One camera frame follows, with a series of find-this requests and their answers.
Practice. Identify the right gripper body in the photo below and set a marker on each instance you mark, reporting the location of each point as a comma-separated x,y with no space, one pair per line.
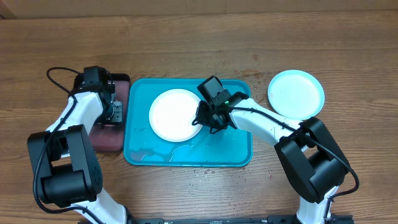
208,119

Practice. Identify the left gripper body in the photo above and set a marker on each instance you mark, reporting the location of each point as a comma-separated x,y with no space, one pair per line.
115,114

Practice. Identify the white plate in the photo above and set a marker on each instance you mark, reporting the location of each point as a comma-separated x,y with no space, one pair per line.
172,113

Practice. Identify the light blue plate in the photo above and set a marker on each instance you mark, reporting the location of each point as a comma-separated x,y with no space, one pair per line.
296,94

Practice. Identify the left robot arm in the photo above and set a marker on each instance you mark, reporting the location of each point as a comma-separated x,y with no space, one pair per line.
67,173

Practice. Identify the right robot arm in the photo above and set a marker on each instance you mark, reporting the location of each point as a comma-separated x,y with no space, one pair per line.
312,161

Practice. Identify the black water tray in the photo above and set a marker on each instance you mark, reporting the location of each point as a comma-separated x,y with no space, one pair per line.
109,140

